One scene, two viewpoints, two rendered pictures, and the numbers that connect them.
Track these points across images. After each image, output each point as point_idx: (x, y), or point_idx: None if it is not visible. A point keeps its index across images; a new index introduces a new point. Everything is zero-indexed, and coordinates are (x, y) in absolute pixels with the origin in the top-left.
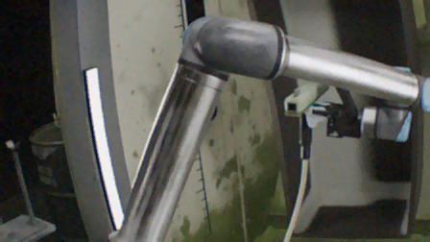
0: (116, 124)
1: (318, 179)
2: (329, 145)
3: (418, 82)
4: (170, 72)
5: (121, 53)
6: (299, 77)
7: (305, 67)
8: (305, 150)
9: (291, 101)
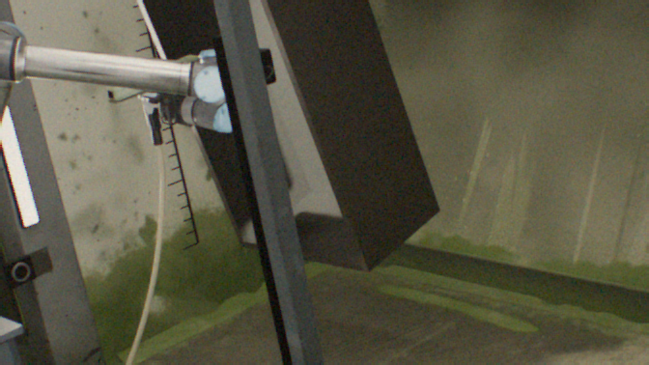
0: (31, 102)
1: (307, 174)
2: (304, 130)
3: (189, 72)
4: (117, 39)
5: (31, 21)
6: (42, 78)
7: (41, 71)
8: (153, 135)
9: (109, 89)
